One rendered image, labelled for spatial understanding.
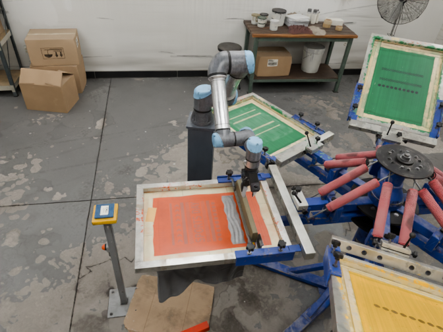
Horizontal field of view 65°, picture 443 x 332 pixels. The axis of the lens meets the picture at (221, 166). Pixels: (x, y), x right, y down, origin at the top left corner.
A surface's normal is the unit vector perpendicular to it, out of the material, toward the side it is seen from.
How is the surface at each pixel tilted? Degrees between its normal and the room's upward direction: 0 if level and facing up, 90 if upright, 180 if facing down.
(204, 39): 90
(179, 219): 0
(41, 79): 48
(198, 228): 0
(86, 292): 0
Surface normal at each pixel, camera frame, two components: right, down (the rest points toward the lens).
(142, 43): 0.17, 0.64
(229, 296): 0.07, -0.77
